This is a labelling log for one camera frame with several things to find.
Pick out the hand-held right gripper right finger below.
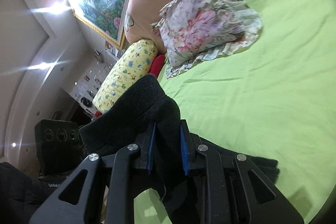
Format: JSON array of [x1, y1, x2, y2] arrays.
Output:
[[180, 119, 305, 224]]

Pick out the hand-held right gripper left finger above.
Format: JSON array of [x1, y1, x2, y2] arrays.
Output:
[[29, 120, 158, 224]]

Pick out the black pants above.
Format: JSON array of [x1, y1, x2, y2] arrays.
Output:
[[79, 74, 279, 224]]

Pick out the person's left forearm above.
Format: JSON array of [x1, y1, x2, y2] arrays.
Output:
[[0, 162, 53, 224]]

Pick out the dark wooden desk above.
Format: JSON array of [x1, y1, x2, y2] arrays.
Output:
[[52, 88, 98, 126]]

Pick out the yellow printed bolster pillow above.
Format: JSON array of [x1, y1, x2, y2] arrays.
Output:
[[92, 39, 159, 114]]

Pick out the red pillow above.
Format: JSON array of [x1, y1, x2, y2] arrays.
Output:
[[148, 54, 166, 76]]

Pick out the green bed sheet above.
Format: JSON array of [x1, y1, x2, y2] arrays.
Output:
[[133, 0, 336, 224]]

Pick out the floral ruffled pillow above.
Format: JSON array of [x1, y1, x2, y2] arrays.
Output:
[[151, 0, 263, 80]]

